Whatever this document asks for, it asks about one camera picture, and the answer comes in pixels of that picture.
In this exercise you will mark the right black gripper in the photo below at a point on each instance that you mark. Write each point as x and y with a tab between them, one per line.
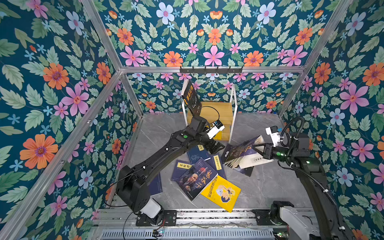
267	150

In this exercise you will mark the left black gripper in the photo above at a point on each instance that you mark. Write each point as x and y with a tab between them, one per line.
214	149

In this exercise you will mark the purple old man book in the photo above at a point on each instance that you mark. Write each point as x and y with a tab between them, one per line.
196	179
243	156

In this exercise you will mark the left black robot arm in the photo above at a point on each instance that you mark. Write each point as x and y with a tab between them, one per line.
133	183

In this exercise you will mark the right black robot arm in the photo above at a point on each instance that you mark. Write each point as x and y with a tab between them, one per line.
330	224

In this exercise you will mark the yellow book on shelf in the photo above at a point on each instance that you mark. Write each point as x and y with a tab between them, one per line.
223	135

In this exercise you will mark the dark wolf cover book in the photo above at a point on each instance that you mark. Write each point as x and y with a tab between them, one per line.
225	156

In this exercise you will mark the navy book middle right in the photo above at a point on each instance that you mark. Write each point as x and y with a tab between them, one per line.
215	162

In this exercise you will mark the navy book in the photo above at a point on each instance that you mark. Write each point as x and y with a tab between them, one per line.
155	186
180	168
215	162
198	152

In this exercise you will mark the navy book upper centre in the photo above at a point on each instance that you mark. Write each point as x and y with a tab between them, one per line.
198	152

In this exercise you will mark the white wooden book shelf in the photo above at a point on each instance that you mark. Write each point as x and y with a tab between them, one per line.
224	111

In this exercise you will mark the navy book lower left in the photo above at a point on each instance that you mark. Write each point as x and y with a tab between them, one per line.
180	168

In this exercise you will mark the yellow book on floor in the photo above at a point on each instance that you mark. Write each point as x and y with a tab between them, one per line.
222	192

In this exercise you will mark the black book gold title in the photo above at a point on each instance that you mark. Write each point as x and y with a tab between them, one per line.
191	98

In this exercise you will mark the navy book far left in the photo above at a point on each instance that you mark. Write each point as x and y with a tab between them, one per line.
155	186

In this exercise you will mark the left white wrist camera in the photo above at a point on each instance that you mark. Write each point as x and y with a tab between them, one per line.
216	128

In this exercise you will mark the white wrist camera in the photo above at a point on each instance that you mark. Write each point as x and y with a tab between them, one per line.
275	135
216	128

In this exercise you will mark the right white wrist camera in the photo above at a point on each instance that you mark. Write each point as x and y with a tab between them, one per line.
275	135

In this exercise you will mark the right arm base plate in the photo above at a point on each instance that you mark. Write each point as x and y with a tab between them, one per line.
268	217

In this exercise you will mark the black wall hook rail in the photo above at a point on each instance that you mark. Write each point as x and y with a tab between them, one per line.
211	70

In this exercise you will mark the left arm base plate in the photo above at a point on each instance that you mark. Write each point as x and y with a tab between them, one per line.
164	218

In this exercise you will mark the aluminium front rail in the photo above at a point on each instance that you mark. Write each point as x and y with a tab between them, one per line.
193	224

